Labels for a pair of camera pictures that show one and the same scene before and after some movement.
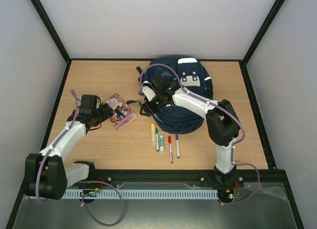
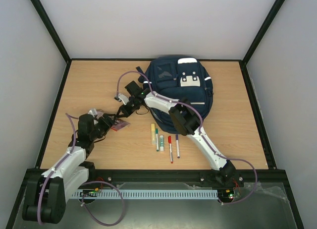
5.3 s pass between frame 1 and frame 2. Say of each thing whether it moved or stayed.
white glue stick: stayed
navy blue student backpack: stayed
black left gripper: moved
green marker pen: stayed
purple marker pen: stayed
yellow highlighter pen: stayed
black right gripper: moved
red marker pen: stayed
